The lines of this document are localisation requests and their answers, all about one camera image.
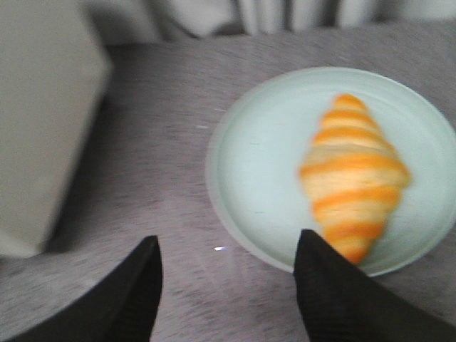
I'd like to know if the teal round plate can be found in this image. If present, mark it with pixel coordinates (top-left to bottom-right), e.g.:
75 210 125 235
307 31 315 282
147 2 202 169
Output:
206 67 455 276

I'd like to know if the golden striped croissant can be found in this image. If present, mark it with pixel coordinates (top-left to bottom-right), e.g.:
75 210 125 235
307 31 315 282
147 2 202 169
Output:
299 93 411 264

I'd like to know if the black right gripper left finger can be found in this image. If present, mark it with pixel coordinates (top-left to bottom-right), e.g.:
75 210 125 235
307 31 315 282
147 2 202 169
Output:
9 236 162 341

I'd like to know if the white Toshiba toaster oven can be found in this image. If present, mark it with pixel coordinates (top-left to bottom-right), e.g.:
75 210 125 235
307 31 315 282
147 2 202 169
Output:
1 1 110 258

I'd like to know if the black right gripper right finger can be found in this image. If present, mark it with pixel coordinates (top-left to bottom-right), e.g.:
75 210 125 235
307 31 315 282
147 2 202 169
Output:
294 229 455 341

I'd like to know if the grey pleated curtain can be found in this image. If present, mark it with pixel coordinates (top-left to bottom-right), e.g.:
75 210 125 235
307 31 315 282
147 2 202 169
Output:
78 0 455 45

